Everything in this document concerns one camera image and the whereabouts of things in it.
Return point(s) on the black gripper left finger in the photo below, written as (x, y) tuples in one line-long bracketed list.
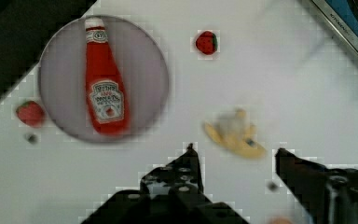
[(170, 194)]

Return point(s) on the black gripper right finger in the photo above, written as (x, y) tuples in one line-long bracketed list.
[(330, 195)]

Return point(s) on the peeled toy banana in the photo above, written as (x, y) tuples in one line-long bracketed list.
[(232, 132)]

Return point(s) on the red ketchup bottle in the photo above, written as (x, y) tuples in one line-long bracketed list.
[(106, 96)]

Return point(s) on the grey round plate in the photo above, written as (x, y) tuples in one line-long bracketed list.
[(63, 70)]

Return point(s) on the red toy strawberry on table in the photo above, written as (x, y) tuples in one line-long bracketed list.
[(207, 43)]

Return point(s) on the red toy strawberry near plate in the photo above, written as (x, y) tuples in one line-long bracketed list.
[(31, 113)]

